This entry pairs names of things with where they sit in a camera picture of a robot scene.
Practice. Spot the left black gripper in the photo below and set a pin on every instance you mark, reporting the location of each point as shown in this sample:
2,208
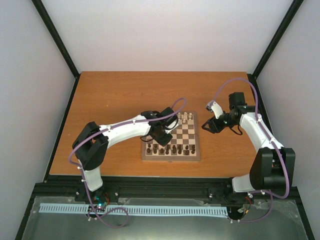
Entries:
163,142

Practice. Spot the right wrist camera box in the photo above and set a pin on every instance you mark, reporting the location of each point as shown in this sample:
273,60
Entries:
215,108

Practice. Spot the right black frame post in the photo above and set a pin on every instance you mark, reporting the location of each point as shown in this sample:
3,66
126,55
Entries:
280,31

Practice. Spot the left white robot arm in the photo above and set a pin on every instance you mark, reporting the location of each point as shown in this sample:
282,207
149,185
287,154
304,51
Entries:
91,145

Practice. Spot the light blue cable duct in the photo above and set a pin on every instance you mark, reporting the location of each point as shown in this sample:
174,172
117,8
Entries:
140,210

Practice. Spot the dark chess piece cluster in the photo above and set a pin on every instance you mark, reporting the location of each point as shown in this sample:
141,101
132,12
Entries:
170,150

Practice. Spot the left black frame post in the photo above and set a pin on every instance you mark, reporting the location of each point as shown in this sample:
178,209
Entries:
44,15

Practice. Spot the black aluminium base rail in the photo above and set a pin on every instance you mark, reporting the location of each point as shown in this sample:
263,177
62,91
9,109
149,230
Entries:
210,190

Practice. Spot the white chess pieces row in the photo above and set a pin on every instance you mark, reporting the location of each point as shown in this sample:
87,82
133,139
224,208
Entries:
185,118

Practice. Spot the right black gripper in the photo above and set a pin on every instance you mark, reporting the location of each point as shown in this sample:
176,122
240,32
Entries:
215,127

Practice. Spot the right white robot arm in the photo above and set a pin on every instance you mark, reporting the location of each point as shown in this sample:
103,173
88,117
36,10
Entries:
273,166

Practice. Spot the wooden chess board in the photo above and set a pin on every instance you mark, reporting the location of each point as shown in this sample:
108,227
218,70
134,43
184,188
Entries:
182,134

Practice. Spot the black frame post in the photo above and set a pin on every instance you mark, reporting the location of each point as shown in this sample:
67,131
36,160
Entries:
44,15
280,31

